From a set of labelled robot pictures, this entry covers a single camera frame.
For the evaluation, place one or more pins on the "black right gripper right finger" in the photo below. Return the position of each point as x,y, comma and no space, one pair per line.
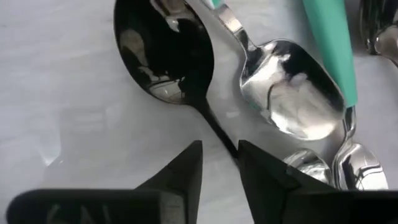
280,193

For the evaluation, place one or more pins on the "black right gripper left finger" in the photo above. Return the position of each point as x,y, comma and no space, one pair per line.
180,186

